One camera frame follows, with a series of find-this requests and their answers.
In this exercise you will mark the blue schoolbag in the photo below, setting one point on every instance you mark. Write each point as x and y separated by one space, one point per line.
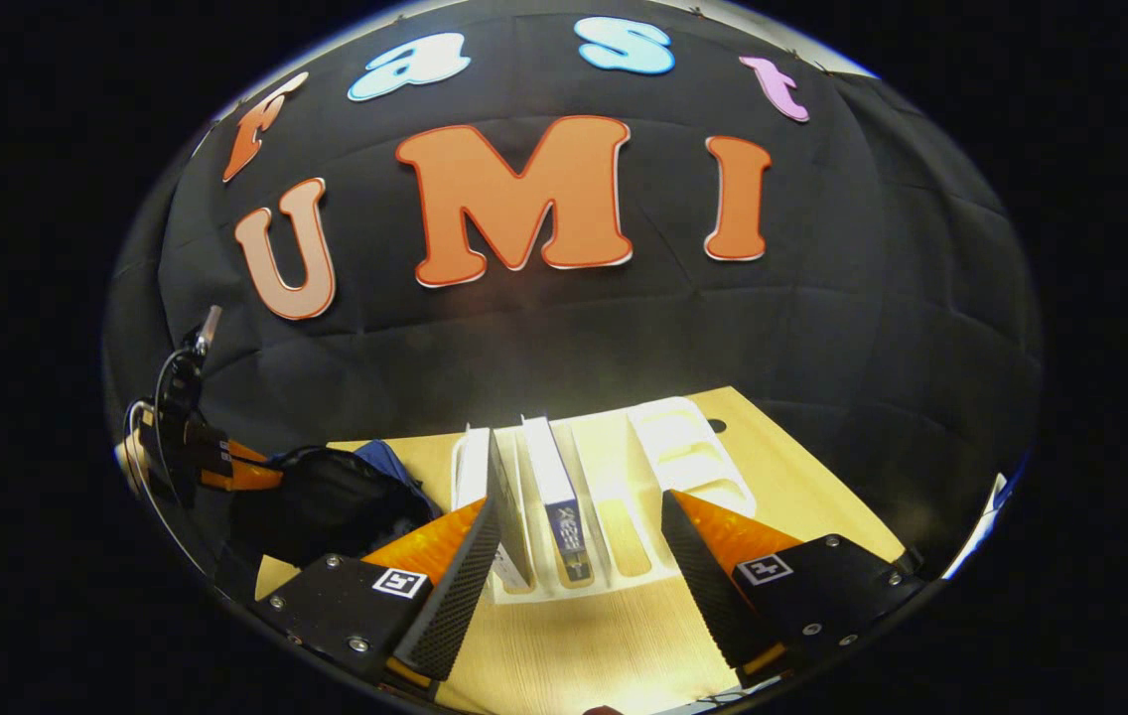
326 506

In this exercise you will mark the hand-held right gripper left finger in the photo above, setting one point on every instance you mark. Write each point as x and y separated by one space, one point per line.
455 596

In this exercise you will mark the blue picture cover book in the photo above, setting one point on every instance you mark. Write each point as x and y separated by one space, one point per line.
559 497

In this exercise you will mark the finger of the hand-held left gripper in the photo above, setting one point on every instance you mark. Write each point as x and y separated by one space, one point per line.
246 475

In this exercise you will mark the grey picture cover book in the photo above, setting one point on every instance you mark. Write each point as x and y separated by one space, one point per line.
514 516

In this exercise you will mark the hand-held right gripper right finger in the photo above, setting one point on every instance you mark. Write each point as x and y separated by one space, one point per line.
703 586

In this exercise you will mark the white bookshelf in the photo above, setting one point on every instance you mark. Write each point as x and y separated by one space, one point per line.
683 447

